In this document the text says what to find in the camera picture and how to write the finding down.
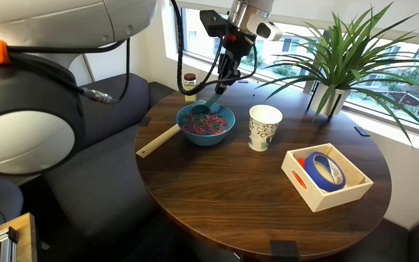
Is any dark grey sofa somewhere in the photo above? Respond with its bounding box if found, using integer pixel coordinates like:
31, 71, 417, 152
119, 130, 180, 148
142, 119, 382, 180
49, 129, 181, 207
0, 71, 178, 262

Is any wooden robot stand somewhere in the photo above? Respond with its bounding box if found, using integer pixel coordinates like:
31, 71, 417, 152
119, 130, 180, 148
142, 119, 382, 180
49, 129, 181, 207
0, 212, 40, 262

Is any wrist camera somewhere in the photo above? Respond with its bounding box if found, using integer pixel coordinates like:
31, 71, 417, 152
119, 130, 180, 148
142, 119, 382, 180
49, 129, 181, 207
257, 21, 283, 40

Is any patterned paper cup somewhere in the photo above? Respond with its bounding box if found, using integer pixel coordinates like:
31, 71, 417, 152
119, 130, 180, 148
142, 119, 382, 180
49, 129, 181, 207
249, 104, 284, 151

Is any blue tape roll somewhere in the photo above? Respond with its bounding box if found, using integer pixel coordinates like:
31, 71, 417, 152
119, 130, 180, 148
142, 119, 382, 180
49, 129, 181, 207
305, 151, 347, 191

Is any black table clip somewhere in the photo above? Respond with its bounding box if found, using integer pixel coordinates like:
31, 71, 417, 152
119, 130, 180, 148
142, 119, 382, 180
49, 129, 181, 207
271, 239, 300, 257
354, 126, 372, 136

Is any blue measuring spoon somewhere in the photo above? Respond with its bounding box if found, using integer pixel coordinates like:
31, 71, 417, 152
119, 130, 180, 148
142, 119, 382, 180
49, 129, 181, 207
191, 92, 222, 114

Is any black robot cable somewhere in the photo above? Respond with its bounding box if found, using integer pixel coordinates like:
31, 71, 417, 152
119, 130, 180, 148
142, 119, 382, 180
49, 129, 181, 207
5, 0, 260, 106

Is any spice jar brown lid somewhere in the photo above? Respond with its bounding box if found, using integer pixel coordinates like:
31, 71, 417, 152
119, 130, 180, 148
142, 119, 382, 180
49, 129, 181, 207
183, 71, 200, 103

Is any white wooden box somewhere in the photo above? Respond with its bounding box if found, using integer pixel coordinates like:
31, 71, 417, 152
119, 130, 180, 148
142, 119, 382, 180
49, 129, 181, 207
281, 142, 375, 212

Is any green potted plant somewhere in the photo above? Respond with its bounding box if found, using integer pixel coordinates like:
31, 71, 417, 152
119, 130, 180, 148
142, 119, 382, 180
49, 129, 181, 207
263, 4, 419, 141

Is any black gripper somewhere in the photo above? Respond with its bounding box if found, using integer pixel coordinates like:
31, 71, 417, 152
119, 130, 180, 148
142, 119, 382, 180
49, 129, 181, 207
216, 30, 257, 94

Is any blue bowl with cereal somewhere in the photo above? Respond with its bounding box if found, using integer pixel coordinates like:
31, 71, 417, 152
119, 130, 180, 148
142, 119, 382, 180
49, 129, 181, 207
177, 103, 236, 146

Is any black table clip front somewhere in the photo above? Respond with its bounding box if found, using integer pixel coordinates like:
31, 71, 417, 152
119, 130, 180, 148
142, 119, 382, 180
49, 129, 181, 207
271, 239, 300, 257

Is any round wooden table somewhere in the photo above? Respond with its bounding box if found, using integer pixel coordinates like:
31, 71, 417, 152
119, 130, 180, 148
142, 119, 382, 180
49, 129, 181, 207
137, 82, 392, 260

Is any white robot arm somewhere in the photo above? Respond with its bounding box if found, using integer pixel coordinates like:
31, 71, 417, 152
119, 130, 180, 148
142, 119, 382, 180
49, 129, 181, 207
0, 0, 158, 174

